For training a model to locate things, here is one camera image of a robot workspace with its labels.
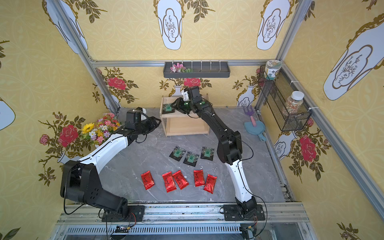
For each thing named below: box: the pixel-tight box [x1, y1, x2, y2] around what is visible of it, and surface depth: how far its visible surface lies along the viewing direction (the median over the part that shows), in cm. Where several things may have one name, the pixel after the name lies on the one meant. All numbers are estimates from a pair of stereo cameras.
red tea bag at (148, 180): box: [141, 170, 155, 191], surface depth 85 cm
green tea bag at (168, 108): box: [162, 101, 175, 114], surface depth 92 cm
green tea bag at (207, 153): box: [200, 146, 215, 161], surface depth 97 cm
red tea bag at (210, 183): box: [203, 174, 218, 194], surface depth 83 cm
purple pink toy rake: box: [243, 105, 257, 127], surface depth 123 cm
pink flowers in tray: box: [170, 62, 193, 73], surface depth 89 cm
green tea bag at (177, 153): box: [169, 146, 187, 162], surface depth 97 cm
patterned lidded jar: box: [265, 59, 283, 80], surface depth 87 cm
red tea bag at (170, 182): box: [162, 171, 177, 193], surface depth 85 cm
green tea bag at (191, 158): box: [183, 151, 200, 167], surface depth 94 cm
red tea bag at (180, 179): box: [172, 170, 189, 190], surface depth 85 cm
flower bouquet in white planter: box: [82, 113, 122, 147], surface depth 88 cm
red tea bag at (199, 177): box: [193, 169, 206, 187], surface depth 85 cm
